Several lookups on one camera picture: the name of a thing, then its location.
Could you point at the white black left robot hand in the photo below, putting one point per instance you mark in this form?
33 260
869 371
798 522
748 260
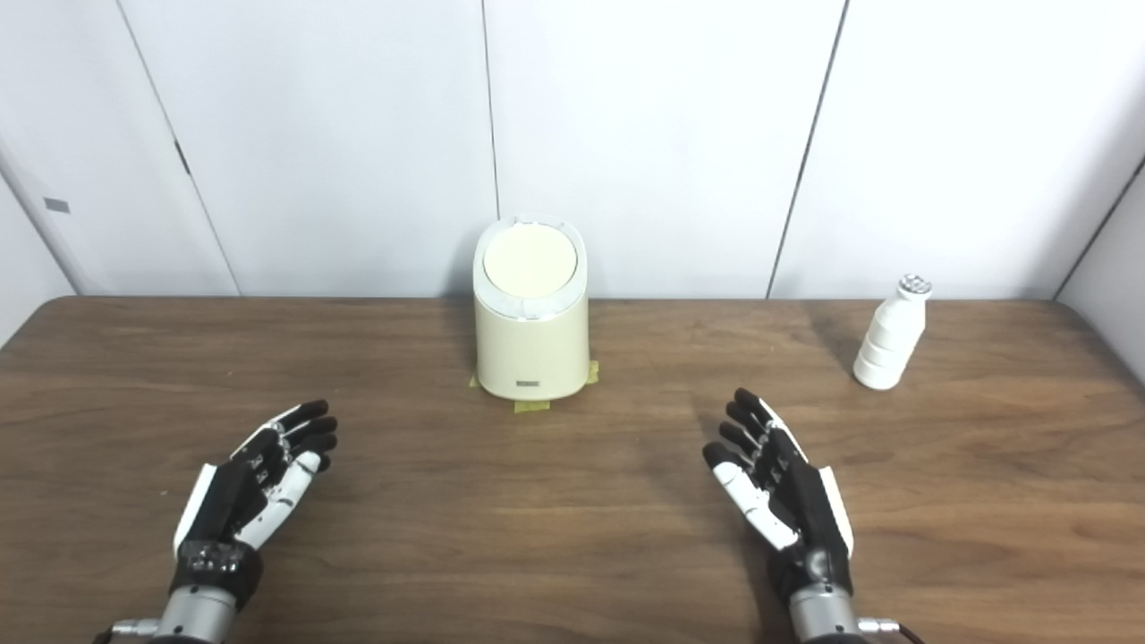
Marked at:
234 501

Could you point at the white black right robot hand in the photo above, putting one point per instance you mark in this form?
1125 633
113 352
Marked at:
798 501

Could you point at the small white plastic bottle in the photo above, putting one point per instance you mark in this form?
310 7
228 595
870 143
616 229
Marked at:
887 340

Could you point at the cream round bin lid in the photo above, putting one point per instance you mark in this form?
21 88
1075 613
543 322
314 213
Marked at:
530 259

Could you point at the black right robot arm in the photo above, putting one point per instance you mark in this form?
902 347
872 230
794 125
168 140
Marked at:
825 619

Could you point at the cream-colored bin body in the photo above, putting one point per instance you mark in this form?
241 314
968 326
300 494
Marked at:
532 349

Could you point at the grey wall label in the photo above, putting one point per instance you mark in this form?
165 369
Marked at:
56 205

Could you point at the black wall panel hinge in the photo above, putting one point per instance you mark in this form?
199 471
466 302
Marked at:
182 157

